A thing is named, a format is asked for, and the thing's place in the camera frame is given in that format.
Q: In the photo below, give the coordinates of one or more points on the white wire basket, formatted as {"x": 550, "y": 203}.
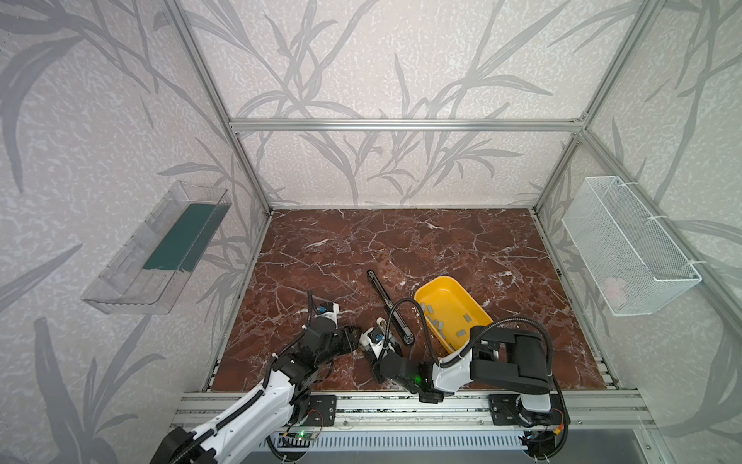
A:
{"x": 636, "y": 265}

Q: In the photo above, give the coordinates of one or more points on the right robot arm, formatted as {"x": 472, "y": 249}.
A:
{"x": 510, "y": 359}

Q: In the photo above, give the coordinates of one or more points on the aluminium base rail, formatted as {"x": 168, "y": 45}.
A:
{"x": 395, "y": 411}

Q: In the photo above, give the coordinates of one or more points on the green circuit board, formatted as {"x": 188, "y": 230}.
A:
{"x": 302, "y": 438}

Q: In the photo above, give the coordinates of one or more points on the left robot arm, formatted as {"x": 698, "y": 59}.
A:
{"x": 282, "y": 398}

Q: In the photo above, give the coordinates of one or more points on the clear plastic wall shelf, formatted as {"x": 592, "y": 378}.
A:
{"x": 150, "y": 272}

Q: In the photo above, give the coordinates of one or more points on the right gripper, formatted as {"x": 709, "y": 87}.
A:
{"x": 378, "y": 348}

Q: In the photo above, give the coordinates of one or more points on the yellow plastic tray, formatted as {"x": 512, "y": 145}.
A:
{"x": 445, "y": 302}

